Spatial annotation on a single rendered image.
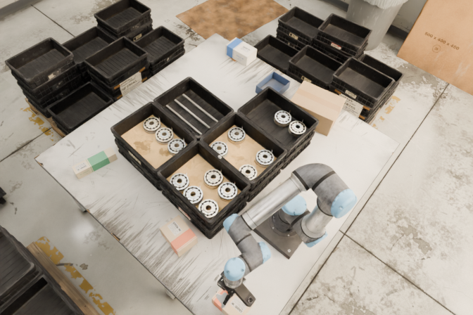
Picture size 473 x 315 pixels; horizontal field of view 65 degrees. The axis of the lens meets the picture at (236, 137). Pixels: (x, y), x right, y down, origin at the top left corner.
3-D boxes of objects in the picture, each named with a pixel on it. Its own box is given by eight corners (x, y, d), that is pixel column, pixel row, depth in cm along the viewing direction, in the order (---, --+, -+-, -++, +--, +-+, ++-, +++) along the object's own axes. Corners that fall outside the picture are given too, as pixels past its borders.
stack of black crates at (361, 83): (374, 116, 327) (395, 79, 290) (358, 136, 312) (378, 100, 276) (336, 93, 340) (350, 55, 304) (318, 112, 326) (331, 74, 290)
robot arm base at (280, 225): (305, 218, 200) (309, 211, 192) (289, 239, 193) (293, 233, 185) (282, 200, 205) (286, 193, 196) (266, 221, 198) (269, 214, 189)
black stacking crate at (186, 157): (249, 195, 199) (251, 185, 190) (210, 233, 185) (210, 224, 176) (198, 152, 214) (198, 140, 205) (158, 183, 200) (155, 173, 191)
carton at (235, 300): (253, 305, 177) (255, 301, 171) (237, 326, 171) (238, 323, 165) (227, 283, 183) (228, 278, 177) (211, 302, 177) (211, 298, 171)
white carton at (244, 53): (225, 54, 281) (225, 44, 273) (235, 46, 286) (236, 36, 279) (246, 66, 274) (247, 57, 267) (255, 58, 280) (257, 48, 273)
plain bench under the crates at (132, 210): (364, 193, 297) (400, 143, 240) (235, 375, 219) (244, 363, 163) (215, 93, 351) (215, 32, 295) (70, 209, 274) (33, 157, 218)
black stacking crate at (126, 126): (198, 151, 214) (198, 140, 205) (158, 183, 200) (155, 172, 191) (153, 113, 229) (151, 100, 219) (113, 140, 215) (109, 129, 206)
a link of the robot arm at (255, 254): (257, 230, 145) (234, 245, 141) (274, 254, 141) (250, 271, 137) (254, 236, 152) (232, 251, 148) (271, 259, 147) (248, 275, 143)
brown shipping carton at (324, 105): (285, 117, 248) (289, 100, 235) (299, 96, 259) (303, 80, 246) (326, 136, 240) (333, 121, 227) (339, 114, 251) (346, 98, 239)
